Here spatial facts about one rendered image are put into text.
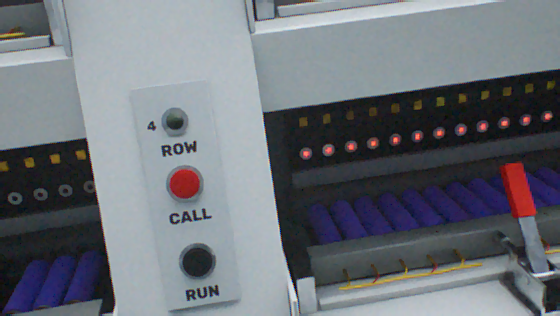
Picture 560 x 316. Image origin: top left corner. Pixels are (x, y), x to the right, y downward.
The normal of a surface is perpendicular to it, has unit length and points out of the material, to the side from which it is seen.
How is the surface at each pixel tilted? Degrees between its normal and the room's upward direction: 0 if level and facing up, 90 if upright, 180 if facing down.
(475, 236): 107
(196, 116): 90
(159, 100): 90
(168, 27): 90
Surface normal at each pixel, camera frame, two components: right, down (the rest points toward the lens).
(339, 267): 0.14, 0.35
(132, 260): 0.10, 0.07
